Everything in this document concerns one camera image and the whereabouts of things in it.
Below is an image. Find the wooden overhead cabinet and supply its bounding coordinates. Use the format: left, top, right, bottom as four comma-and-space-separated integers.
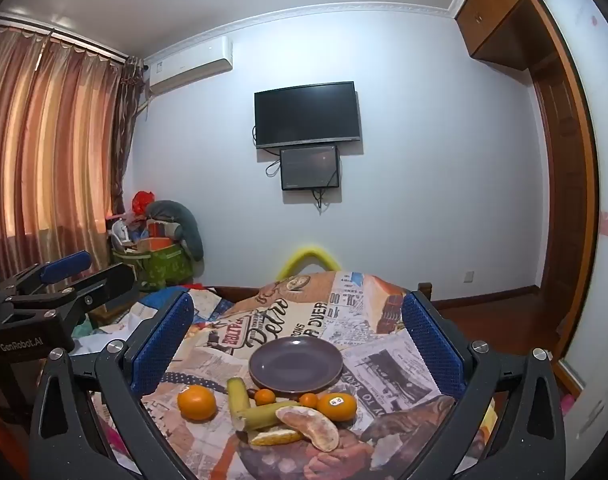
454, 0, 560, 72

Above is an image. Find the white wardrobe door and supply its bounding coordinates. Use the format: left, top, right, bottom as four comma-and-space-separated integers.
539, 0, 608, 461

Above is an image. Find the peeled pomelo wedge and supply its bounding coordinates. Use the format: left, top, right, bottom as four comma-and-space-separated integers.
275, 405, 341, 452

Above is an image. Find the yellow pomelo peel piece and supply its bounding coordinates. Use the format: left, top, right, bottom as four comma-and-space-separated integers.
247, 426, 305, 447

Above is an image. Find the large orange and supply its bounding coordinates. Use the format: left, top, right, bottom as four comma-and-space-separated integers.
177, 385, 218, 422

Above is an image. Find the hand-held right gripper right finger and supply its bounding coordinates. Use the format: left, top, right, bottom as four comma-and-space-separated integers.
401, 290, 567, 480

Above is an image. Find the green storage bag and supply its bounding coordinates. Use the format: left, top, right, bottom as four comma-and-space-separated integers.
111, 240, 195, 292

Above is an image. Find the purple plate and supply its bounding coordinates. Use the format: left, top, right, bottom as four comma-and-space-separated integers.
249, 336, 344, 395

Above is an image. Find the newspaper print tablecloth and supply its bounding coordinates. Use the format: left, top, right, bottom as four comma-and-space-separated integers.
89, 270, 500, 480

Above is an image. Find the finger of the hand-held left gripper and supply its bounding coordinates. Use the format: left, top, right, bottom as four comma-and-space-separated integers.
0, 251, 92, 306
6, 263, 140, 326

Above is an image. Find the small black wall monitor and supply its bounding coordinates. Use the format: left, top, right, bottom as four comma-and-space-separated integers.
279, 144, 341, 191

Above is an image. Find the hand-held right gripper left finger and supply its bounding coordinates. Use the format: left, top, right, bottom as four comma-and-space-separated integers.
29, 290, 197, 480

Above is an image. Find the wooden door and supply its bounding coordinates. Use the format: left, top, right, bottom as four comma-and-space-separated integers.
526, 0, 600, 396

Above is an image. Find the brown patterned curtain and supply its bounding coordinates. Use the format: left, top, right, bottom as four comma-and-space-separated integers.
109, 55, 150, 216

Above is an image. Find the white air conditioner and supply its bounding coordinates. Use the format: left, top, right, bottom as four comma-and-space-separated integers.
144, 36, 234, 96

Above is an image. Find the orange striped curtain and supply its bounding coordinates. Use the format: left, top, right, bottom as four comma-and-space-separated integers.
0, 25, 125, 281

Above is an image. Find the red plastic bag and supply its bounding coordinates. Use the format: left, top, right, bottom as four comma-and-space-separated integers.
131, 191, 155, 216

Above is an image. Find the yellow foam ring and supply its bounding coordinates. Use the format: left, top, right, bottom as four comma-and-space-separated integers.
275, 244, 341, 280

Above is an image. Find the orange box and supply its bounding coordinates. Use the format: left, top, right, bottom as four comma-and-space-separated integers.
146, 222, 179, 252

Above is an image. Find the black wall television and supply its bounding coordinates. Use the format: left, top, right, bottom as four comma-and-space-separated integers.
254, 81, 362, 150

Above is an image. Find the green sugarcane piece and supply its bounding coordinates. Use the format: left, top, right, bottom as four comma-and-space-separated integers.
227, 376, 252, 431
236, 400, 302, 431

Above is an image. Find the orange with sticker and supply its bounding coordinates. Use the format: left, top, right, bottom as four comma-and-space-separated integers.
316, 392, 359, 422

